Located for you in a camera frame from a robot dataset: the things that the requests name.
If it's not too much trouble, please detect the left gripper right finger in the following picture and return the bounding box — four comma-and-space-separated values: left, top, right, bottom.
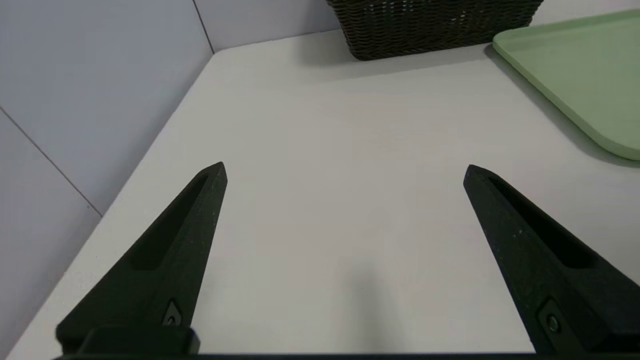
462, 164, 640, 358

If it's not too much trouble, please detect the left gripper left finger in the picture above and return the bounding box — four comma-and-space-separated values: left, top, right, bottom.
55, 161, 228, 351

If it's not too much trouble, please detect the dark brown wicker basket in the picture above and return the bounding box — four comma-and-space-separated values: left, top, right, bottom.
326, 0, 545, 62

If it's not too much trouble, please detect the light green plastic tray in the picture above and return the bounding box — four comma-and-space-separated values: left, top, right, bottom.
492, 9, 640, 162

